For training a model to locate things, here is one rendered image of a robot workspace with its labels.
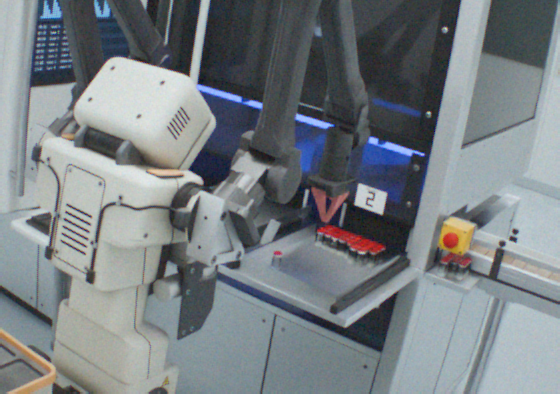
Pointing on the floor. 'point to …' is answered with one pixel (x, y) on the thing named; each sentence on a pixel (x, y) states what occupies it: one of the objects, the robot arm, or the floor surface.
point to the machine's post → (438, 176)
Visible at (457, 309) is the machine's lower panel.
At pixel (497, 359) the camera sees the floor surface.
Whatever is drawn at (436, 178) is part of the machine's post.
